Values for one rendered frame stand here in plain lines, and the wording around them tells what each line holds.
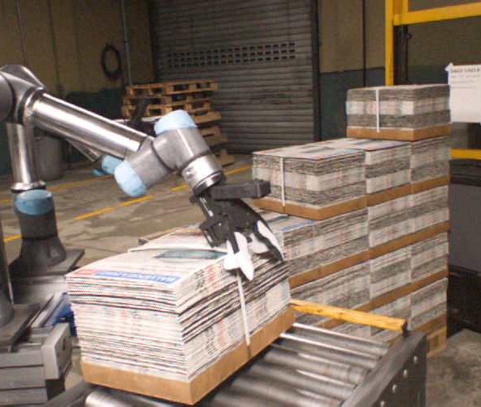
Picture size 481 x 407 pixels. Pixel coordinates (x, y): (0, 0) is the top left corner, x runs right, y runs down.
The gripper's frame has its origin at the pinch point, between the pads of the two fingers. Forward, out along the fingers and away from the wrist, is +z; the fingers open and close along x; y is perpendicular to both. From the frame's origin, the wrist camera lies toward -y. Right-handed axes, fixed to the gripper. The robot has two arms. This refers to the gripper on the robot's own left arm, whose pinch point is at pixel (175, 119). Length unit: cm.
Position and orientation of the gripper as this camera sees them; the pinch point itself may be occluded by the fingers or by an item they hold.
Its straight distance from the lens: 225.8
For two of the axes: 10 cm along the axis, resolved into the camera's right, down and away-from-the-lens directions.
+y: 0.0, 9.4, 3.4
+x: 4.6, 3.0, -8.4
